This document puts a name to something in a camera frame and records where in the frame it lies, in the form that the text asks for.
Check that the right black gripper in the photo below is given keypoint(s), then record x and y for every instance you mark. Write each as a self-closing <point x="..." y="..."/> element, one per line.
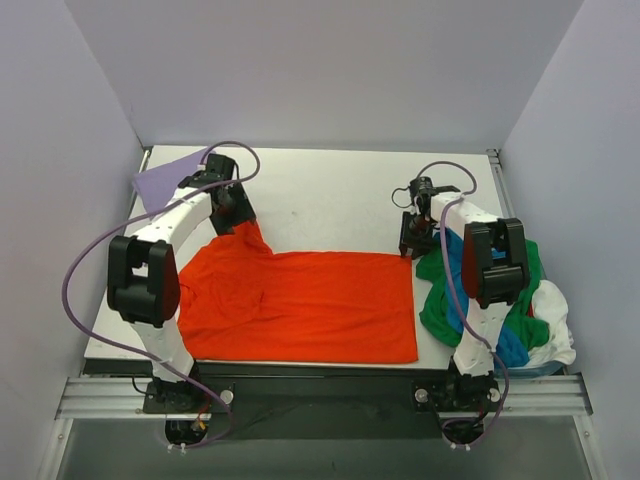
<point x="412" y="238"/>

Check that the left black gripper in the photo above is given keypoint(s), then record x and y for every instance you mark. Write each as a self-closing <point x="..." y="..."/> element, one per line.
<point x="233" y="215"/>

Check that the orange t shirt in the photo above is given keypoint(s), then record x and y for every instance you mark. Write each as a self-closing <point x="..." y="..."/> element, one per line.
<point x="242" y="302"/>

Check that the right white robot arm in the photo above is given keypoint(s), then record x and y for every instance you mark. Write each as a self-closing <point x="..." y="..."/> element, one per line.
<point x="494" y="264"/>

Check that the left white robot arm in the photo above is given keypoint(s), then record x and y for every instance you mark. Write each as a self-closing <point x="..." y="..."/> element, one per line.
<point x="143" y="282"/>

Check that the folded purple t shirt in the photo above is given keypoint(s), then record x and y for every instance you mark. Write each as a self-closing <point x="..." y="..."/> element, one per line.
<point x="166" y="168"/>

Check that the green t shirt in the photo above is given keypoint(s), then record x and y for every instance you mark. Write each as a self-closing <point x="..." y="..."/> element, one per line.
<point x="431" y="268"/>

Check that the white t shirt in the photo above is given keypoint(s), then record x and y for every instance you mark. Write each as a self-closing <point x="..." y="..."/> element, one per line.
<point x="550" y="306"/>

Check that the blue t shirt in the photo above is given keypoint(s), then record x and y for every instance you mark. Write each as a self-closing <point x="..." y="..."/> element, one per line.
<point x="513" y="345"/>

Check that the blue basket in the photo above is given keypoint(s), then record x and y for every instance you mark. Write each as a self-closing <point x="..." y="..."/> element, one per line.
<point x="547" y="369"/>

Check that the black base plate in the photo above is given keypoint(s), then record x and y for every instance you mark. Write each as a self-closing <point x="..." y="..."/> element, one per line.
<point x="311" y="423"/>

